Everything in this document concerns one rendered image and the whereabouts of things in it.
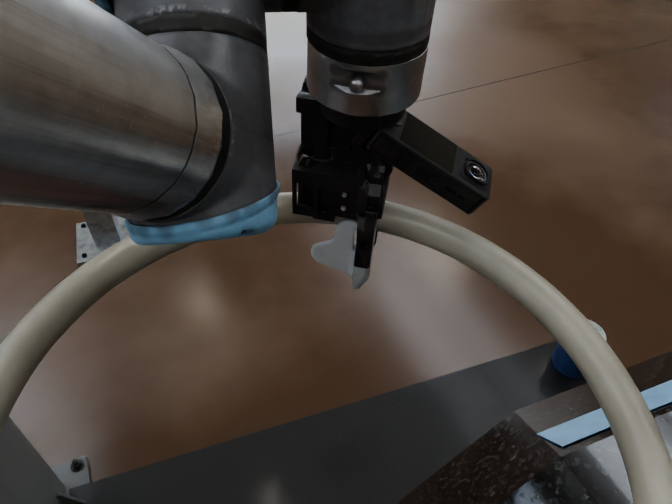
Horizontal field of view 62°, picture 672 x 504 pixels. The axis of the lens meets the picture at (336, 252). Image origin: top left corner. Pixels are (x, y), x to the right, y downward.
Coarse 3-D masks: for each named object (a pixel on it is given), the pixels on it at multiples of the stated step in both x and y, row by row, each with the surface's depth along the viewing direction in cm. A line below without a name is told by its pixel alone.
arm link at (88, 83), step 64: (0, 0) 15; (64, 0) 18; (0, 64) 15; (64, 64) 17; (128, 64) 21; (192, 64) 27; (256, 64) 33; (0, 128) 16; (64, 128) 18; (128, 128) 21; (192, 128) 25; (256, 128) 32; (0, 192) 19; (64, 192) 21; (128, 192) 24; (192, 192) 28; (256, 192) 32
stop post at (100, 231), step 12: (84, 216) 173; (96, 216) 174; (108, 216) 176; (84, 228) 188; (96, 228) 177; (108, 228) 179; (120, 228) 188; (84, 240) 184; (96, 240) 180; (108, 240) 182; (120, 240) 183; (84, 252) 180; (96, 252) 180
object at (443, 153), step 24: (408, 120) 47; (384, 144) 45; (408, 144) 45; (432, 144) 47; (456, 144) 49; (408, 168) 46; (432, 168) 46; (456, 168) 47; (480, 168) 48; (456, 192) 47; (480, 192) 47
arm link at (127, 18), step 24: (96, 0) 34; (120, 0) 32; (144, 0) 31; (168, 0) 30; (192, 0) 30; (216, 0) 31; (240, 0) 32; (264, 0) 35; (288, 0) 35; (264, 24) 34
